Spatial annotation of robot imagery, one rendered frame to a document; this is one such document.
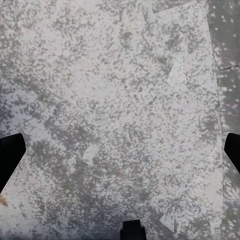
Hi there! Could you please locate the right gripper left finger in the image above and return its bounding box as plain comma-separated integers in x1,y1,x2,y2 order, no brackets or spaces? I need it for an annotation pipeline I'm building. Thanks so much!
0,133,26,193

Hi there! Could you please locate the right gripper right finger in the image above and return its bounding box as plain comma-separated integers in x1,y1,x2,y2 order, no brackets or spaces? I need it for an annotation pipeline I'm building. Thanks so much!
224,132,240,172

